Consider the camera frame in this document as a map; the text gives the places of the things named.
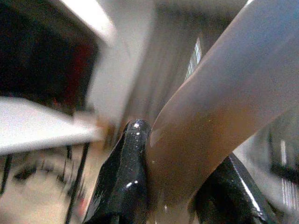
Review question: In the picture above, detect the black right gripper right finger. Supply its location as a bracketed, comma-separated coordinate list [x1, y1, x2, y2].
[187, 155, 278, 224]

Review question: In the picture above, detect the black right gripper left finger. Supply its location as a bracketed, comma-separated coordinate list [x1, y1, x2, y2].
[83, 119, 152, 224]

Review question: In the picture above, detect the pale broom handle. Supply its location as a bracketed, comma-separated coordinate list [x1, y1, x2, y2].
[147, 0, 299, 224]

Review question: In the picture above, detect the white table with black legs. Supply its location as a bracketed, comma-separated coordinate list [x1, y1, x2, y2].
[0, 96, 106, 224]

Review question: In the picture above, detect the black screen with white frame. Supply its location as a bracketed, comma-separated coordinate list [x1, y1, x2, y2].
[0, 0, 117, 117]

